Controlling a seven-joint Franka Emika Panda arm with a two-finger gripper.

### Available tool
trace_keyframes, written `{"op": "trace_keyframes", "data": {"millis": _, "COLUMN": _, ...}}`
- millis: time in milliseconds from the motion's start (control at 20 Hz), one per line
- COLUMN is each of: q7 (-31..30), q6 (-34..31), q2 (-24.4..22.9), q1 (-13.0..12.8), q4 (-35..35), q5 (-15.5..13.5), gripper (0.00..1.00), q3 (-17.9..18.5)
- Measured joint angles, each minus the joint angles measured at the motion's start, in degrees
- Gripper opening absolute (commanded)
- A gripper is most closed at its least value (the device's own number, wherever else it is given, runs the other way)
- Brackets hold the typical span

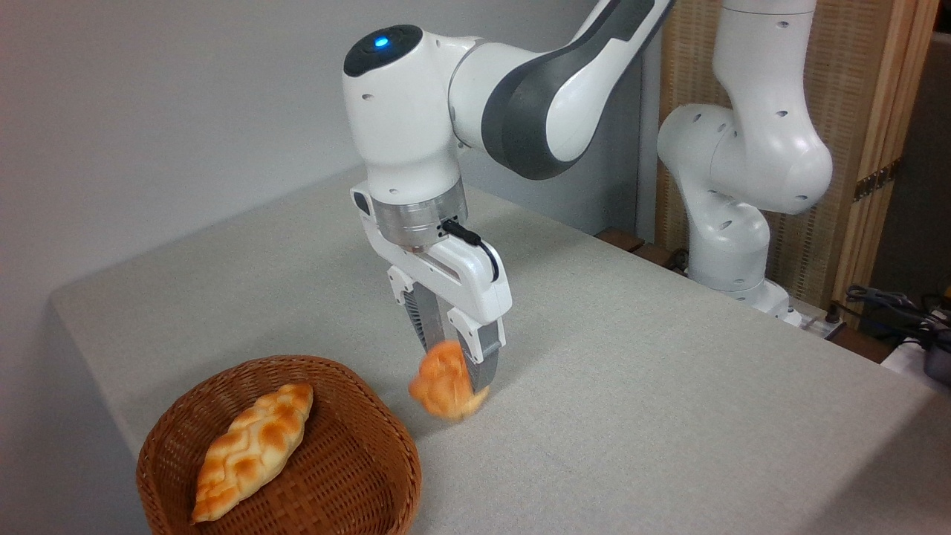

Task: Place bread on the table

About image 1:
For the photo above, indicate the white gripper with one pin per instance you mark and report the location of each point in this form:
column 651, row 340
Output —
column 468, row 282

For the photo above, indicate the round knotted bread roll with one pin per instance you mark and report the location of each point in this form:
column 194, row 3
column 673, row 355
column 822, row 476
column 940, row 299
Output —
column 442, row 386

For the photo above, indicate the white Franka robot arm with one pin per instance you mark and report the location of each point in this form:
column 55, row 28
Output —
column 409, row 111

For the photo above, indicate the long braided bread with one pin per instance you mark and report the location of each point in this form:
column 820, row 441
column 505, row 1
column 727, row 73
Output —
column 249, row 453

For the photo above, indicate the brown wicker basket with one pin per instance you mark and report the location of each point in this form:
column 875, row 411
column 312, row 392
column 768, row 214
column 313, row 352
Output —
column 356, row 475

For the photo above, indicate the metal screen hinge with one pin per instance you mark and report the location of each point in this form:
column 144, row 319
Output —
column 875, row 180

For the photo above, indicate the wooden woven folding screen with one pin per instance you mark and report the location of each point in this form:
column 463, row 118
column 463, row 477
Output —
column 843, row 74

